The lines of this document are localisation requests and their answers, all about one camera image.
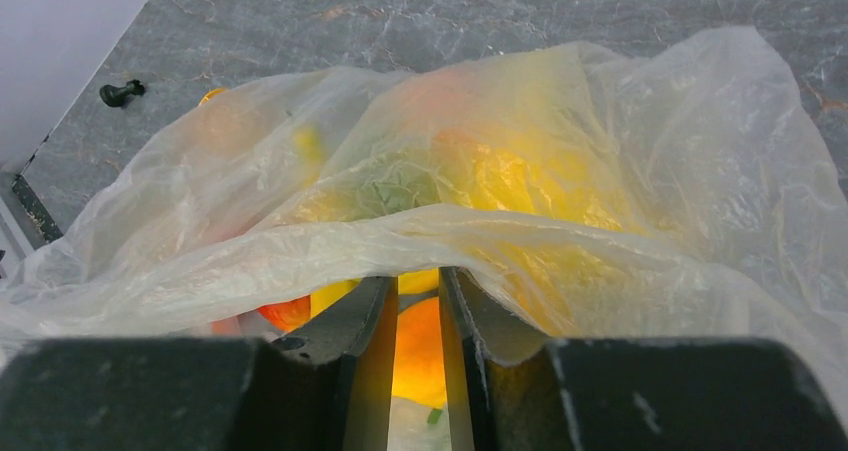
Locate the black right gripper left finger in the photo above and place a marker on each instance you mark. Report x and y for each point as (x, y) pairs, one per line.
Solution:
(327, 385)

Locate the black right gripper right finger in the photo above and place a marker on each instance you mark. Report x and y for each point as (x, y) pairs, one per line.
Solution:
(502, 392)

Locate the orange yellow mango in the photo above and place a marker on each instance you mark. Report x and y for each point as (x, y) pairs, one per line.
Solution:
(287, 316)

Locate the clear plastic bag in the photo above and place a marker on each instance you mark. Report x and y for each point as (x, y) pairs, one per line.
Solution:
(674, 226)

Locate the orange fruit in bag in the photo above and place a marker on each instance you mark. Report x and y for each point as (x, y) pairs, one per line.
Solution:
(418, 369)

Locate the small black plastic peg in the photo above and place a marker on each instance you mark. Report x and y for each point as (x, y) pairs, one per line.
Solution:
(118, 96)

